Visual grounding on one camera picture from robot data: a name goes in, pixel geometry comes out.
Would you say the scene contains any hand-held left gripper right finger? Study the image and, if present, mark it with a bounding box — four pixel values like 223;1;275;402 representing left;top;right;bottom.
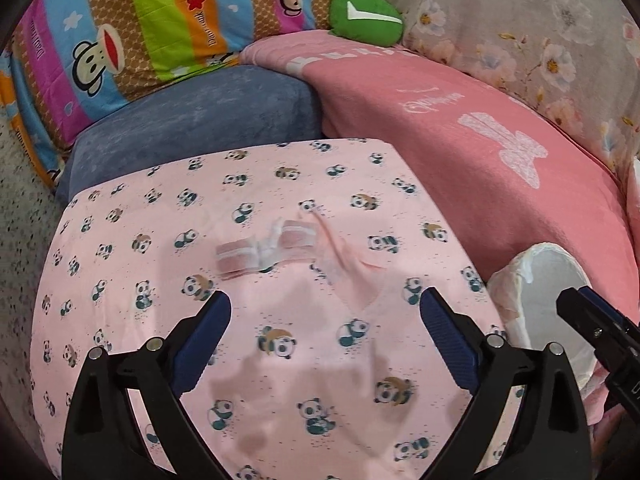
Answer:
420;287;593;480

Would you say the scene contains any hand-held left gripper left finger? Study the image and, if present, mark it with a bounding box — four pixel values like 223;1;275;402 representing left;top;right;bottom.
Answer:
60;290;232;480

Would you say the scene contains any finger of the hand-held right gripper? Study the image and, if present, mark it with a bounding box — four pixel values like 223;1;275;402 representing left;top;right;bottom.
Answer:
580;286;640;346
556;287;626;361

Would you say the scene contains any white diaper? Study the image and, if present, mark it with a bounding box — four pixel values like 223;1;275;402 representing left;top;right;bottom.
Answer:
487;242;618;391

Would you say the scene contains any clear plastic wrapper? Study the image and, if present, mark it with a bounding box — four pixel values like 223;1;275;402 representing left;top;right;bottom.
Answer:
215;209;386;311

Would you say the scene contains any pink panda print cloth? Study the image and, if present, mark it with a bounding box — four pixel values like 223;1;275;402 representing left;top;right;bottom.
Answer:
30;137;508;480

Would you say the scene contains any pink blanket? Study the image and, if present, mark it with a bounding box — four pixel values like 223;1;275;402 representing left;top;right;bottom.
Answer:
240;30;631;428

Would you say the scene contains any blue velvet cushion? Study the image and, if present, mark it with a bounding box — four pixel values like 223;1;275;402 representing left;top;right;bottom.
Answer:
55;64;323;206

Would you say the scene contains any pale floral blanket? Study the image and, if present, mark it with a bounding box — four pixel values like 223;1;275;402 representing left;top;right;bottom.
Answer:
345;0;640;176

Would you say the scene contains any striped monkey print quilt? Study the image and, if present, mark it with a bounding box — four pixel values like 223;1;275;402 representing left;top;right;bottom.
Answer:
0;0;351;191

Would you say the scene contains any green plush cushion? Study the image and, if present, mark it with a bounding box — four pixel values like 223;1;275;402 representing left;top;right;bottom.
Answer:
328;0;405;43

